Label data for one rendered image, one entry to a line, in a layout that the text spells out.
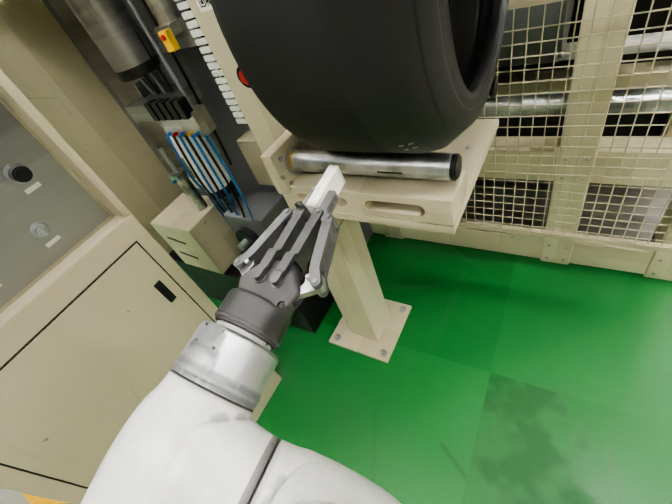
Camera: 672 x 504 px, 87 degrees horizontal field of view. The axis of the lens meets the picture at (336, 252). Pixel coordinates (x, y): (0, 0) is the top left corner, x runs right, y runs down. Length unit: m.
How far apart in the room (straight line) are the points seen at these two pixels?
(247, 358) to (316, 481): 0.12
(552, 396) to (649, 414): 0.24
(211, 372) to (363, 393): 1.08
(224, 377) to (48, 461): 0.75
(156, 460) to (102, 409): 0.72
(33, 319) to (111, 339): 0.16
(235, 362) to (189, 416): 0.05
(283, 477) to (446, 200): 0.46
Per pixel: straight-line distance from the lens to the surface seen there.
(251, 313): 0.36
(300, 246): 0.40
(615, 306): 1.60
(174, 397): 0.35
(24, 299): 0.92
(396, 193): 0.65
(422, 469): 1.29
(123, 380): 1.05
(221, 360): 0.34
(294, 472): 0.34
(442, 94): 0.49
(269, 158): 0.73
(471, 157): 0.82
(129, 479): 0.35
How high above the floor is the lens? 1.26
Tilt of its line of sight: 43 degrees down
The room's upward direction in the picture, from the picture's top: 23 degrees counter-clockwise
